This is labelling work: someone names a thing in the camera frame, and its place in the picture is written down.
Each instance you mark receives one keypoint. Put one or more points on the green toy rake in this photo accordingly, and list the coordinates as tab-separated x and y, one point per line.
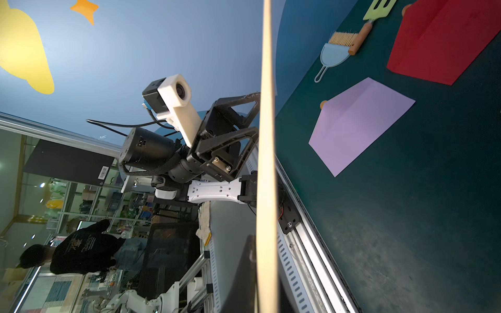
378	9

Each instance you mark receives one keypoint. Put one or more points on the tan kraft envelope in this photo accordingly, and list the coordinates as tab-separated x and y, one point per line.
267	296

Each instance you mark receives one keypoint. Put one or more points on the black monitor panel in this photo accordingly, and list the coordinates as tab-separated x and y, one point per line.
68	163

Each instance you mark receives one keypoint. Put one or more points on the red envelope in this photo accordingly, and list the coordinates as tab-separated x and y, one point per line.
438	40

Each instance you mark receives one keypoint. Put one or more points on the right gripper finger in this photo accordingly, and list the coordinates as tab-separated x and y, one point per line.
241	298

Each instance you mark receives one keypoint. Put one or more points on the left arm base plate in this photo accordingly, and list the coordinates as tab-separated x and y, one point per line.
289	216

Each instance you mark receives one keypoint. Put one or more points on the aluminium front rail base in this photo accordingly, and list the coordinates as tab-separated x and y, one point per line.
311	279

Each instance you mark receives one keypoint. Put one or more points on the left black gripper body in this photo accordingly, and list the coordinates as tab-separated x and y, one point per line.
217	121

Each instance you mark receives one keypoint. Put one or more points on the blue toy brush dustpan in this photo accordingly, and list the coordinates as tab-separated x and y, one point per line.
335	52

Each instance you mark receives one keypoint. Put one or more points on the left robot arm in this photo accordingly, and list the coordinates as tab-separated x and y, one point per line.
176	181

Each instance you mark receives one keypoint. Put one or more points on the person in black shirt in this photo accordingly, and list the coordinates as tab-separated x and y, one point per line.
88	250

